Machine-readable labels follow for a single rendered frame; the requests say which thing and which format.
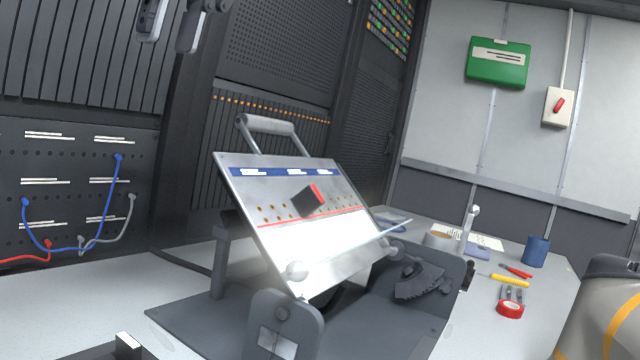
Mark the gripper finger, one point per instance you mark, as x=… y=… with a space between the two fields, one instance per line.
x=151 y=17
x=191 y=30

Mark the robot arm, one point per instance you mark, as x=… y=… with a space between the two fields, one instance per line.
x=585 y=320

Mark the dark patch panel cabinet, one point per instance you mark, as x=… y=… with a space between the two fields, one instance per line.
x=75 y=90

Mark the silver link-strip panel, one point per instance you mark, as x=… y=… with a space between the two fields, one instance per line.
x=260 y=182

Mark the clear designation cover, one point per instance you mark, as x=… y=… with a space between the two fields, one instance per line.
x=320 y=237

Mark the grey ball-topped release lever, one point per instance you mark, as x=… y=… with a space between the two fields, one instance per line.
x=469 y=227

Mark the dark toothed ratchet sector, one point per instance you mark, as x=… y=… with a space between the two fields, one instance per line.
x=422 y=281

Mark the dark server rack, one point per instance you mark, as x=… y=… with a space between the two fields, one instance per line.
x=300 y=60

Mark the black red-tipped block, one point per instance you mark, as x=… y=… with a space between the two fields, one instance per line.
x=304 y=203

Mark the grey ball knob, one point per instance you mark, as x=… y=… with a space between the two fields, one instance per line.
x=296 y=271

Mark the grey pivot knob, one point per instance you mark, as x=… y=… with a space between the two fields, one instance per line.
x=397 y=250

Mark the white block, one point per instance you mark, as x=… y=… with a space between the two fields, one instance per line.
x=127 y=344

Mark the grey tape roll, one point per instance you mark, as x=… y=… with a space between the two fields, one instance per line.
x=434 y=242

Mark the dark grey device base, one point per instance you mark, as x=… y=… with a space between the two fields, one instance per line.
x=380 y=320

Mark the blue notepad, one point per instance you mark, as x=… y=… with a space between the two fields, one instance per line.
x=477 y=252

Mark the white paper sheet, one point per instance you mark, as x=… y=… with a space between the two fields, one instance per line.
x=492 y=242

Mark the black side knob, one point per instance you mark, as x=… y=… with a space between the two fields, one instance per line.
x=470 y=276

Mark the blue cup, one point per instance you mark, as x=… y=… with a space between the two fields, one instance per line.
x=535 y=252

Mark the grey pliers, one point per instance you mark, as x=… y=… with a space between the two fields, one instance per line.
x=508 y=292

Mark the red tape roll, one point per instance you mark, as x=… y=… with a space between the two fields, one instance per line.
x=506 y=311

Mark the green wall box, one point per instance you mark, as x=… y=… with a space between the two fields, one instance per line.
x=497 y=67

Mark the beige red-toggle switch box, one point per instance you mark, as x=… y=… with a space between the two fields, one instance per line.
x=557 y=107

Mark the white wall conduit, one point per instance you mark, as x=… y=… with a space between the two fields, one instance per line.
x=565 y=50

